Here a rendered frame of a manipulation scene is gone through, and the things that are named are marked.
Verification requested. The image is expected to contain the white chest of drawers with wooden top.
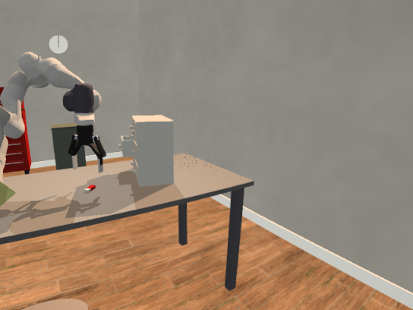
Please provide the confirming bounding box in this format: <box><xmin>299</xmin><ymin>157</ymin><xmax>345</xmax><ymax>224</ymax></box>
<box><xmin>132</xmin><ymin>115</ymin><xmax>174</xmax><ymax>187</ymax></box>

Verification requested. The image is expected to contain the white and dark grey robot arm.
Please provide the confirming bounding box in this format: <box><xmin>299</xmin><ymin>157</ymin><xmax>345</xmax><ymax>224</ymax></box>
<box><xmin>0</xmin><ymin>52</ymin><xmax>102</xmax><ymax>183</ymax></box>

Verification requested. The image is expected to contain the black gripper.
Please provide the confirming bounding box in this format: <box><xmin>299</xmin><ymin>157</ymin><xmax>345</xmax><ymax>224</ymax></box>
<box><xmin>68</xmin><ymin>125</ymin><xmax>106</xmax><ymax>173</ymax></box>

